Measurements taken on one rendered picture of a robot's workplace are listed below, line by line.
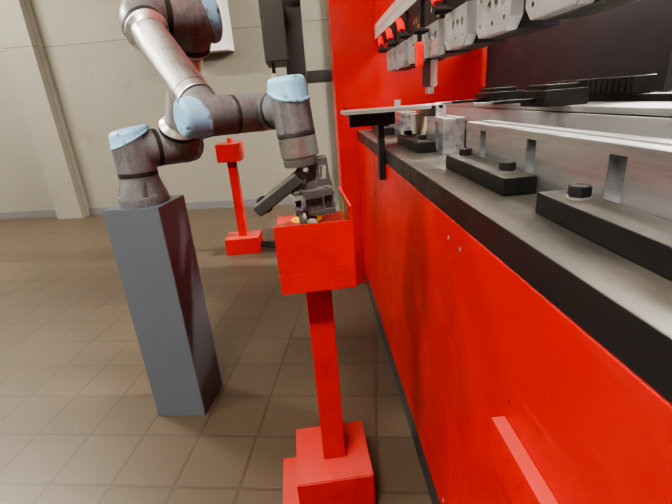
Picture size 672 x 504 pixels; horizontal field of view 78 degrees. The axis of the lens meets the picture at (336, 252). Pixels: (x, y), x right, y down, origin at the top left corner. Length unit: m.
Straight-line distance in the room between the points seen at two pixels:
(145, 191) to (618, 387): 1.26
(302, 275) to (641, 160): 0.60
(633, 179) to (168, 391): 1.49
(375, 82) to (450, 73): 0.38
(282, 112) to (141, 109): 4.17
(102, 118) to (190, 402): 3.96
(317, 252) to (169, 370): 0.90
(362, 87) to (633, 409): 2.02
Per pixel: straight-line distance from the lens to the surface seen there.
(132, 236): 1.42
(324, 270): 0.87
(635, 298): 0.41
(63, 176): 5.39
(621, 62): 1.51
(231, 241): 3.16
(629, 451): 0.43
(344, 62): 2.26
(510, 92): 1.47
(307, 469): 1.26
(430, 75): 1.39
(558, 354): 0.49
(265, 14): 2.41
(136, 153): 1.39
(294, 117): 0.81
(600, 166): 0.61
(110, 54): 5.08
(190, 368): 1.57
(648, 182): 0.55
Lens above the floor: 1.04
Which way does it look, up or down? 20 degrees down
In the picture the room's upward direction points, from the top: 4 degrees counter-clockwise
